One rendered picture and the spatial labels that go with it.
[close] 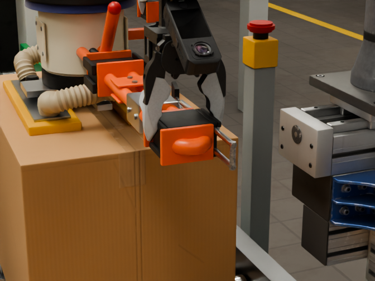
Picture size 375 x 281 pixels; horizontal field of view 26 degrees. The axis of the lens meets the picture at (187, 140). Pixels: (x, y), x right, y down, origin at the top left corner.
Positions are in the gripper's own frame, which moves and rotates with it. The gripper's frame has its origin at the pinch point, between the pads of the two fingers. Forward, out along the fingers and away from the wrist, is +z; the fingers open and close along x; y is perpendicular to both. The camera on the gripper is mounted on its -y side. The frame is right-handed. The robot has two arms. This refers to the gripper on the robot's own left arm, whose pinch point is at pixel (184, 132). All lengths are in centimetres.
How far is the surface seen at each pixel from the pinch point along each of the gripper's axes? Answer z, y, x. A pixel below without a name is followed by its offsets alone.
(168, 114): -2.2, 2.4, 1.6
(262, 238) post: 63, 80, -52
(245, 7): 48, 314, -150
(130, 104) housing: -0.2, 14.4, 3.5
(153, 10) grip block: 0, 86, -23
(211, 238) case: 32.9, 29.3, -16.1
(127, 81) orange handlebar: -1.1, 23.7, 1.4
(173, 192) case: 22.1, 29.3, -8.4
